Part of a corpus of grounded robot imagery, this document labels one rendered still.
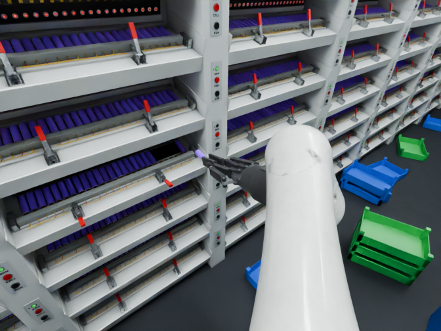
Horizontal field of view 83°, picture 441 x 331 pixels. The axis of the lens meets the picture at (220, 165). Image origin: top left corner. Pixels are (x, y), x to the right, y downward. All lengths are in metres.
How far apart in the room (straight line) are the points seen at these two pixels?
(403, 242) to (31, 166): 1.61
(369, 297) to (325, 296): 1.29
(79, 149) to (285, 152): 0.55
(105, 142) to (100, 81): 0.17
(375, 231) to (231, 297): 0.84
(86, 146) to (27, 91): 0.19
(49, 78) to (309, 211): 0.58
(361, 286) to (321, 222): 1.27
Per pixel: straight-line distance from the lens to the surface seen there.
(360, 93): 1.83
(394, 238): 1.63
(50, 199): 0.88
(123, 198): 0.85
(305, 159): 0.36
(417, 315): 1.62
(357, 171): 2.17
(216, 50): 0.81
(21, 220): 0.87
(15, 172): 0.75
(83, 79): 0.67
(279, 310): 0.26
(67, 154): 0.75
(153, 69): 0.72
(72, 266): 0.99
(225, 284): 1.41
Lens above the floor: 1.23
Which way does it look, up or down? 36 degrees down
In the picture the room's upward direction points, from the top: straight up
